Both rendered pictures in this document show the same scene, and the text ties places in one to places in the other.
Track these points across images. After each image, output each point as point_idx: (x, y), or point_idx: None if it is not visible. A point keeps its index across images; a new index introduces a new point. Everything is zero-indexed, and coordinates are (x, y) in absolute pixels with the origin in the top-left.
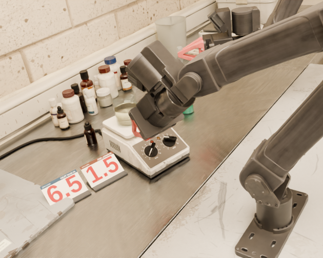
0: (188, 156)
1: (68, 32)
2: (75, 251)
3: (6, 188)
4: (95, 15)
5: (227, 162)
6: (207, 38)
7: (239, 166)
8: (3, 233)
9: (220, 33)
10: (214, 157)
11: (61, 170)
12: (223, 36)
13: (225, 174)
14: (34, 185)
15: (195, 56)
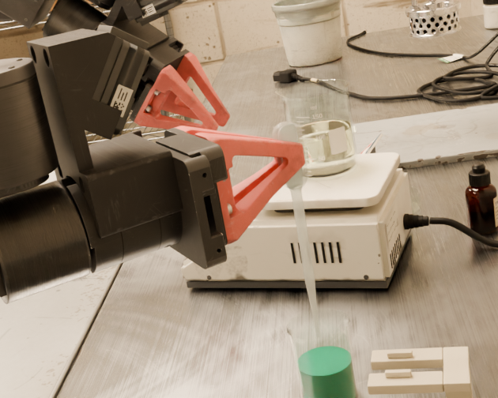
0: (190, 289)
1: None
2: (248, 166)
3: (478, 139)
4: None
5: (86, 309)
6: (171, 138)
7: (57, 312)
8: (369, 132)
9: (124, 159)
10: (124, 307)
11: (445, 186)
12: (97, 152)
13: (82, 290)
14: (436, 155)
15: (247, 198)
